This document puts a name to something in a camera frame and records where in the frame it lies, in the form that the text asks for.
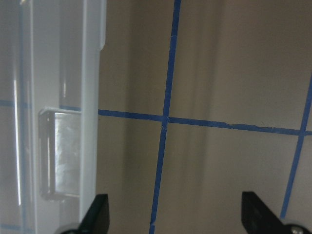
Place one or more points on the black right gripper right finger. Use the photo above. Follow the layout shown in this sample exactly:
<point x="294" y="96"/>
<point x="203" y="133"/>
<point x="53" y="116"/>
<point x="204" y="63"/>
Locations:
<point x="257" y="218"/>

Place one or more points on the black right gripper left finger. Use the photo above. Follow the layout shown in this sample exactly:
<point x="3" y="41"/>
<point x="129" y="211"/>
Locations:
<point x="95" y="220"/>

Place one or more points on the clear plastic storage box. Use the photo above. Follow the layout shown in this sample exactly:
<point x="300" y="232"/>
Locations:
<point x="49" y="77"/>

